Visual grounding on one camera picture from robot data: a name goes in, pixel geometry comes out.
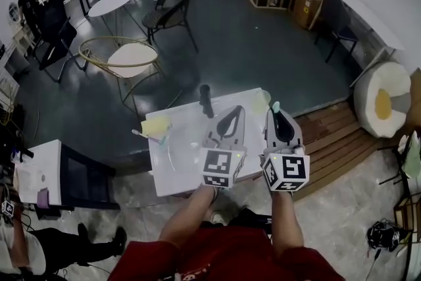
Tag black woven chair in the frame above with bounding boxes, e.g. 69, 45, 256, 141
141, 0, 200, 54

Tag brown cardboard sheet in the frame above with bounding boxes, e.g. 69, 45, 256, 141
405, 66, 421, 130

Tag person's black trousers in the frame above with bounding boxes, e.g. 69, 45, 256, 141
230, 207, 274, 235

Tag white green fabric flower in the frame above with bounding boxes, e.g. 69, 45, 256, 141
397, 130, 421, 180

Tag yellow sponge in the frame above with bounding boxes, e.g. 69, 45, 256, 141
141, 115, 173, 136

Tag round white table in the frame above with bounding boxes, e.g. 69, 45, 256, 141
87, 0, 147, 44

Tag white purple toothbrush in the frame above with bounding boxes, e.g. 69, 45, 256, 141
132, 129, 166, 143

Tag white long desk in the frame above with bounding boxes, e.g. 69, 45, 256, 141
315, 0, 407, 88

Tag person's red shirt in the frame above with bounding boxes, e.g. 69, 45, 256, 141
108, 228, 347, 281

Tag white-topped wooden sink cabinet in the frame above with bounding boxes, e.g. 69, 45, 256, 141
144, 87, 276, 198

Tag white sink cabinet black frame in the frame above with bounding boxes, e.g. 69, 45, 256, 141
12, 138, 121, 212

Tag person's right forearm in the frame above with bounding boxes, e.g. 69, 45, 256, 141
270, 190, 305, 259

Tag cardboard box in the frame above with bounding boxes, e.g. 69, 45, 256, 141
289, 0, 325, 32

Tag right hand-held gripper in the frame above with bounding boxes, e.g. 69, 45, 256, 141
262, 110, 310, 192

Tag gold wire chair white seat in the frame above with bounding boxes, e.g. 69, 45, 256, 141
78, 36, 166, 116

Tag wooden plank platform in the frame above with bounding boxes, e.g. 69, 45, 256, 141
290, 101, 401, 202

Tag person's left forearm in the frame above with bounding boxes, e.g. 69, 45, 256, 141
159, 185, 220, 248

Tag person's white shoe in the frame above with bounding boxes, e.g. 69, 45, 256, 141
210, 211, 228, 226

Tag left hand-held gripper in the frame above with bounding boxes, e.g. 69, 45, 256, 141
198, 105, 248, 189

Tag black office chair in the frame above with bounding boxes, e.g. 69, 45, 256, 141
32, 3, 88, 84

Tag white egg-shaped beanbag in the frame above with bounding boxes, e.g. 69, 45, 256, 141
353, 61, 412, 140

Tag wooden frame shelf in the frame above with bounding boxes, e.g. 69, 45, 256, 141
392, 187, 421, 242

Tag dark desk chair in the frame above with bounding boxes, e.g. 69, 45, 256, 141
313, 0, 361, 64

